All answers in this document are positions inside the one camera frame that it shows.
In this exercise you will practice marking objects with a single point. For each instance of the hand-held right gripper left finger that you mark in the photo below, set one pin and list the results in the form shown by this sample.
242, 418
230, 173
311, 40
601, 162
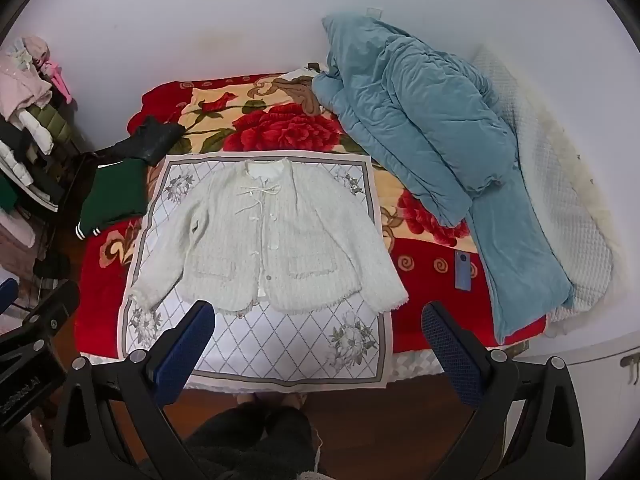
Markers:
186, 347

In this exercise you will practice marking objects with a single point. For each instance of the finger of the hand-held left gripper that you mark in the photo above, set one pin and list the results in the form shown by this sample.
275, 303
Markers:
47, 317
7, 297

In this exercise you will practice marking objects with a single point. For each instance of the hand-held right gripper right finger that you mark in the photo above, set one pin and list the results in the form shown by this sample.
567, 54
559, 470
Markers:
450, 355

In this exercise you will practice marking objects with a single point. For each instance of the white knit cardigan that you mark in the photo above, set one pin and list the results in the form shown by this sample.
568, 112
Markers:
310, 220

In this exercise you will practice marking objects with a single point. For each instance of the pile of clothes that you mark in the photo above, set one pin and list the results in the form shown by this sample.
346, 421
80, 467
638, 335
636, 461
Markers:
25, 105

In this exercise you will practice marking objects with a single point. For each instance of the pink clothes hanger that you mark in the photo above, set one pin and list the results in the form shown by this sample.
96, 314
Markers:
59, 82

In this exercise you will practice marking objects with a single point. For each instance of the blue phone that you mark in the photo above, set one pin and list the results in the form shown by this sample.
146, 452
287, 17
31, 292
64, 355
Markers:
462, 272

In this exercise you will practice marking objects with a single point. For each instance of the white floral printed cloth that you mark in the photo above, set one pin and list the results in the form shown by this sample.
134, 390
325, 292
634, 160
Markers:
280, 340

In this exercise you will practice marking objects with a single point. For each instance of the person's legs in dark pants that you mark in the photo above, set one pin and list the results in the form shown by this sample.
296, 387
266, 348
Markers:
250, 445

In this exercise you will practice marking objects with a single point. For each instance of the beige slipper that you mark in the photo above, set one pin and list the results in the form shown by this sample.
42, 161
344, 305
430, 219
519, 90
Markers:
294, 400

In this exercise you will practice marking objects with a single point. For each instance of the green sweater with striped cuff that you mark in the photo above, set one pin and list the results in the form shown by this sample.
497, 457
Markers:
112, 197

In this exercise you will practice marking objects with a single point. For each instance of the white cabinet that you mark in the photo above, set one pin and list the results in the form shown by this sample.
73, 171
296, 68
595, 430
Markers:
605, 410

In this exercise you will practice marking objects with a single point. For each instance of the white quilted mattress pad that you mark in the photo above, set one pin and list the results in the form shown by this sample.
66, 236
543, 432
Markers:
555, 200

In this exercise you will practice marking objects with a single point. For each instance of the black garment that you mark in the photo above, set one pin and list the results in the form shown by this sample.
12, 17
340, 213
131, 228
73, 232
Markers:
150, 137

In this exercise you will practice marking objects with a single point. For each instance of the red floral blanket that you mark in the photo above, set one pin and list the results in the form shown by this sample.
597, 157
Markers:
280, 125

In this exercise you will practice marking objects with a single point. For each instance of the clear wall hook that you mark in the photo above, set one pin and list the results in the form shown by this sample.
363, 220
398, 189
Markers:
373, 10

